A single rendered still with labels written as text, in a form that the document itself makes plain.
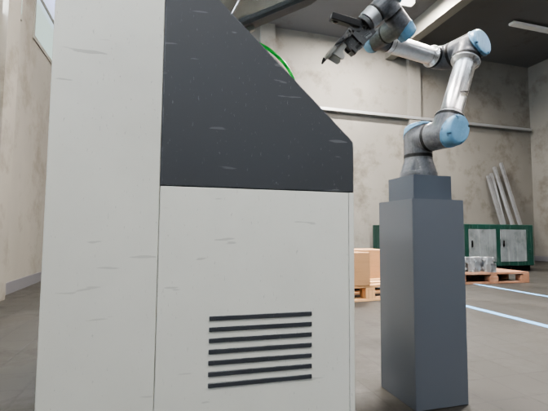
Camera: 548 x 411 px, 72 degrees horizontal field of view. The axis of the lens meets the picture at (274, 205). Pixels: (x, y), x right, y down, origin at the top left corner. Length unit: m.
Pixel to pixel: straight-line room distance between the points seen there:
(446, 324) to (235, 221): 0.97
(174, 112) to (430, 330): 1.21
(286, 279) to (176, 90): 0.62
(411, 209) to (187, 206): 0.88
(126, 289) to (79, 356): 0.20
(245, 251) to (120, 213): 0.35
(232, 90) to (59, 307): 0.74
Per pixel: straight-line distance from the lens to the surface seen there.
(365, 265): 3.83
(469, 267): 5.74
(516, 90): 11.77
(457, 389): 1.77
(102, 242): 1.09
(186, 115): 1.12
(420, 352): 1.63
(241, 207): 1.09
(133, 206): 1.08
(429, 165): 1.69
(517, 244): 8.01
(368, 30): 1.58
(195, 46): 1.19
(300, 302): 1.15
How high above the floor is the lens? 0.67
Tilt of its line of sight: 4 degrees up
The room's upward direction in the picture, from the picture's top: straight up
